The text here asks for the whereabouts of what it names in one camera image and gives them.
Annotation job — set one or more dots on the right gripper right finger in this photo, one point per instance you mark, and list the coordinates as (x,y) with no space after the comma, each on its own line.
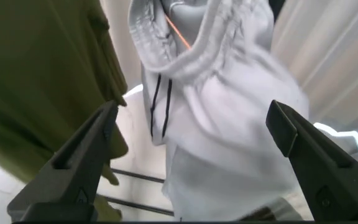
(346,193)

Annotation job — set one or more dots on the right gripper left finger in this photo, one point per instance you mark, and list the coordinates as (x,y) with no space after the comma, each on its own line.
(57,193)

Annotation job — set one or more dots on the green printed shirt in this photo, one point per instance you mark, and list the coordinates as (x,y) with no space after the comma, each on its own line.
(36,77)

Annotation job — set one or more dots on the pale grey shorts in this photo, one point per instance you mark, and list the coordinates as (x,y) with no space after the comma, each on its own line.
(228,140)

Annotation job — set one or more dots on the pink clothes hanger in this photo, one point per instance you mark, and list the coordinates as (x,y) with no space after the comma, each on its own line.
(179,35)

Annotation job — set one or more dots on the black clothes rack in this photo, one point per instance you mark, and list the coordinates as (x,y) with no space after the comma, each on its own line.
(135,175)

